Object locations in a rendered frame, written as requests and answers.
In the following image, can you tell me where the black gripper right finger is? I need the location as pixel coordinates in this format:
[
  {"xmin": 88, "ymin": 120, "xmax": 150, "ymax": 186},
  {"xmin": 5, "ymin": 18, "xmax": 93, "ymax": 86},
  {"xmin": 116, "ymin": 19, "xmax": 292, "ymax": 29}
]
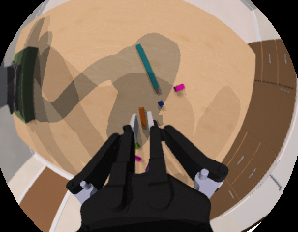
[{"xmin": 147, "ymin": 111, "xmax": 228, "ymax": 212}]

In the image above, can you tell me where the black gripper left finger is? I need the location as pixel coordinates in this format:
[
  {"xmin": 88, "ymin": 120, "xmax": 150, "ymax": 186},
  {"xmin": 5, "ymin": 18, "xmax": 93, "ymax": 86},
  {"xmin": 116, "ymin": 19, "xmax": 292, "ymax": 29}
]
[{"xmin": 66, "ymin": 114, "xmax": 138, "ymax": 213}]

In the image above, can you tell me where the small magenta block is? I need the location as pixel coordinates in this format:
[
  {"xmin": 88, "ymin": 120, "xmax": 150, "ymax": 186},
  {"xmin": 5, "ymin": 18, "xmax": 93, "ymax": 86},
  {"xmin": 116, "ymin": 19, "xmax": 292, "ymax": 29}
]
[
  {"xmin": 135, "ymin": 156, "xmax": 141, "ymax": 162},
  {"xmin": 174, "ymin": 84, "xmax": 185, "ymax": 92}
]

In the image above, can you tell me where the turquoise rod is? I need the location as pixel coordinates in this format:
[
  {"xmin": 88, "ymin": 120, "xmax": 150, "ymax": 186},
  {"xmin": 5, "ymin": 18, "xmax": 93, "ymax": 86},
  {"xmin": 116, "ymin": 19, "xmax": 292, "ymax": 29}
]
[{"xmin": 135, "ymin": 44, "xmax": 159, "ymax": 89}]

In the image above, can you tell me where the orange rod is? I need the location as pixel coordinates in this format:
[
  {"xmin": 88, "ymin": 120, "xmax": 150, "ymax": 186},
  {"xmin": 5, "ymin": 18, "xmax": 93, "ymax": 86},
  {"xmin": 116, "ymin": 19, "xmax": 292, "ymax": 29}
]
[{"xmin": 139, "ymin": 107, "xmax": 147, "ymax": 127}]

